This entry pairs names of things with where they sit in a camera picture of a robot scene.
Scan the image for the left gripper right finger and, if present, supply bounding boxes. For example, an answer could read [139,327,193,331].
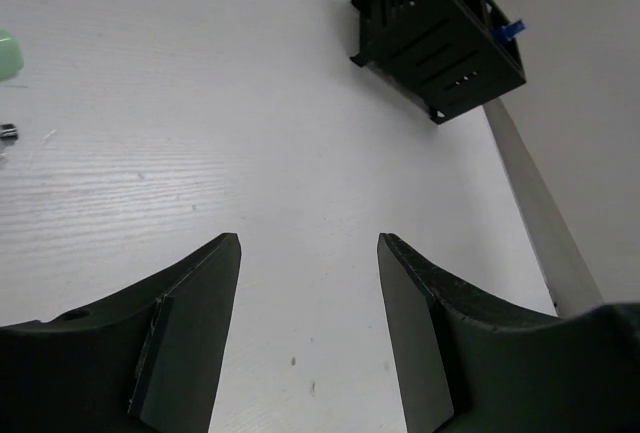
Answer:
[377,233,639,432]

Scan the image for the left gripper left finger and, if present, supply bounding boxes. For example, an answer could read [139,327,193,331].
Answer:
[1,233,241,432]

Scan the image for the orange blue-capped highlighter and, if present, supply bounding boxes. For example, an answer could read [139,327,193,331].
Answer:
[492,19,526,45]

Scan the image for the black pen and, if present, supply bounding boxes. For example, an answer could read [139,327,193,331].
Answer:
[0,123,19,141]

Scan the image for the black two-compartment organizer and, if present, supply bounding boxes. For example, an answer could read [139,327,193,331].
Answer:
[351,0,526,124]

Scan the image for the aluminium side rail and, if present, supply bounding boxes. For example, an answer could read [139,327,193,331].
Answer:
[483,99,605,317]

